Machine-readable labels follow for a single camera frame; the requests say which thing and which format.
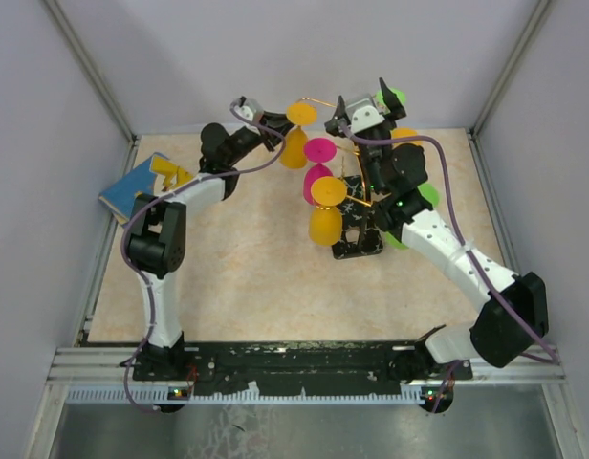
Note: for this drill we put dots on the orange wine glass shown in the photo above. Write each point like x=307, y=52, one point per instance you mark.
x=400, y=133
x=325, y=224
x=300, y=114

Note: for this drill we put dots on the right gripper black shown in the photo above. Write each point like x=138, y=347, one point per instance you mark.
x=396, y=111

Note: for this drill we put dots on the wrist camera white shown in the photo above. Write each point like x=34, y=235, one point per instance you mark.
x=248, y=109
x=363, y=113

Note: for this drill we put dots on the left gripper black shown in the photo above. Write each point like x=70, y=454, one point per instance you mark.
x=278, y=122

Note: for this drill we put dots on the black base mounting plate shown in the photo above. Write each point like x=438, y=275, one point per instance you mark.
x=290, y=368

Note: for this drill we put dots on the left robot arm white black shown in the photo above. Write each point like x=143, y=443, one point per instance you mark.
x=153, y=243

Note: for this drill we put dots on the pink wine glass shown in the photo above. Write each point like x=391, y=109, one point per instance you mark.
x=319, y=151

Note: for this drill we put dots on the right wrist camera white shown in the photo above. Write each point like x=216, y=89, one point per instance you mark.
x=363, y=113

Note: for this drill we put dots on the gold wine glass rack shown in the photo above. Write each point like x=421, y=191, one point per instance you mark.
x=358, y=237

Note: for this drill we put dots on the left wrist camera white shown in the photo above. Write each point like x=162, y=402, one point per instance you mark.
x=248, y=109

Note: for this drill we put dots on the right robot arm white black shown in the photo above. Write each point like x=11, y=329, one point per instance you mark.
x=512, y=307

